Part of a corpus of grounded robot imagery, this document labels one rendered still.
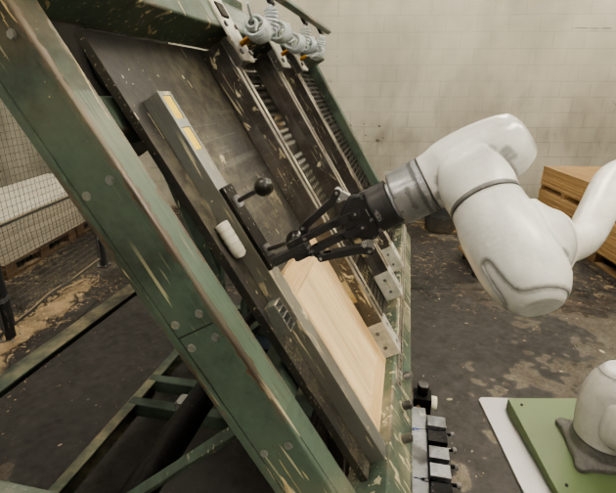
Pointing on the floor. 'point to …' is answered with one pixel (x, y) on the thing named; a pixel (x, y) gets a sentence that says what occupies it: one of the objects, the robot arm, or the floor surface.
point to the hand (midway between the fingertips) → (291, 252)
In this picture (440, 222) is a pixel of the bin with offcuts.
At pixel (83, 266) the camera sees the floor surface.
